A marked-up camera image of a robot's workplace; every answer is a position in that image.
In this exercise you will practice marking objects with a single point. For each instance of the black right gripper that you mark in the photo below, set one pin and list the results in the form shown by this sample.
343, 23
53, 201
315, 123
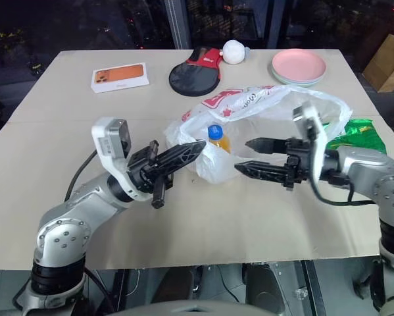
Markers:
298, 161

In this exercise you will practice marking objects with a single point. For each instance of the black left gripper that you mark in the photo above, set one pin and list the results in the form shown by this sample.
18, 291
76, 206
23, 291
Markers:
144, 168

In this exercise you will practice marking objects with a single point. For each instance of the white red-printed plastic bag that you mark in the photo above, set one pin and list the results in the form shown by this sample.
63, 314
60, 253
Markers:
236, 102

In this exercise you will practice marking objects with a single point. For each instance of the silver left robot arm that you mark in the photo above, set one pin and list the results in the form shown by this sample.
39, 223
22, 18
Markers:
65, 230

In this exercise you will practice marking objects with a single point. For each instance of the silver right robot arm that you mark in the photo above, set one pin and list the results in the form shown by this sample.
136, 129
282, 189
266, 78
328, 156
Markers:
364, 161

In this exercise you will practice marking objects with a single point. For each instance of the green foil snack bag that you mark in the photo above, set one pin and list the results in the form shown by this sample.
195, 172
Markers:
361, 135

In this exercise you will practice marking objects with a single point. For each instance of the brown paper bag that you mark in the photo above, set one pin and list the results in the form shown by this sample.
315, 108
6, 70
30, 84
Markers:
389, 62

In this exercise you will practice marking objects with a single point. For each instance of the orange juice bottle blue cap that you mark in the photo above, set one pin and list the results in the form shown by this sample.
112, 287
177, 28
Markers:
220, 141

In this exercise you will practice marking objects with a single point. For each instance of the pale green plate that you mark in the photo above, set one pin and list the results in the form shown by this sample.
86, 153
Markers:
298, 81

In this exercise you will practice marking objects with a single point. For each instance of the white orange phone box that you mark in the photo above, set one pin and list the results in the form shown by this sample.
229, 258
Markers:
121, 77

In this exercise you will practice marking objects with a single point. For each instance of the pink plate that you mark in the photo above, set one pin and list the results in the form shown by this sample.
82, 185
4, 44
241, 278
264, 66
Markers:
298, 63

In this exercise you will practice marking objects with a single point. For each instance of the white plush ball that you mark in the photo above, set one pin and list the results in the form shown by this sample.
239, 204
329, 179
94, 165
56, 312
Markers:
233, 51

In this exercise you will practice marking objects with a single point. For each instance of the dark rounded shape under table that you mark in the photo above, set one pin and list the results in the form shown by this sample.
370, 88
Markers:
262, 286

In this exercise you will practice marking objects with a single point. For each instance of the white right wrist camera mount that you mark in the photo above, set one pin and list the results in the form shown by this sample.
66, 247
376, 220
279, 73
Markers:
310, 113

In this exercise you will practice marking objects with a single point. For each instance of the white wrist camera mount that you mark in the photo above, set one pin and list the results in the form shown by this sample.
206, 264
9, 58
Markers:
109, 136
310, 113

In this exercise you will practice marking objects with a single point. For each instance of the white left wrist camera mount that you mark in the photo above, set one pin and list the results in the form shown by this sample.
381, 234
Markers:
109, 136

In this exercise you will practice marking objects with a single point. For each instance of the grey window frame post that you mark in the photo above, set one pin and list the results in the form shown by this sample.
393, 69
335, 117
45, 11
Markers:
178, 23

